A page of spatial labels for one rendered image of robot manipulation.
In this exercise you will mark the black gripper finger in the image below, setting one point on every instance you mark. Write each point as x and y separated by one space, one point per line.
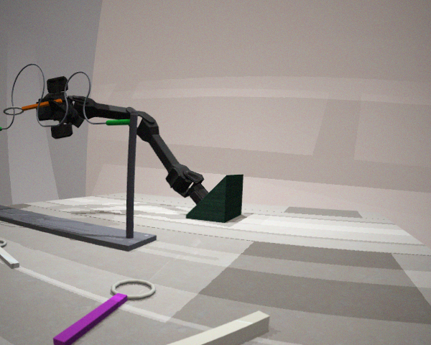
57 110
59 95

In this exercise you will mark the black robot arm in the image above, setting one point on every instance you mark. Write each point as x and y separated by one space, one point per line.
180 176

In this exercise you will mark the grey loop with purple handle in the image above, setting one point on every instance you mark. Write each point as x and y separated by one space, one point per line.
78 329

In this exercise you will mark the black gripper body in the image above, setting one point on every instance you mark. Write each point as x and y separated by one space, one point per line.
56 85

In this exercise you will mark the brown handle with grey loop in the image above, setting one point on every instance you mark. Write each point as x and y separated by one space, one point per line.
33 106

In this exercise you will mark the grey ring with straight handle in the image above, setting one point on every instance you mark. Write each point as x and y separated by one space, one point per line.
8 259

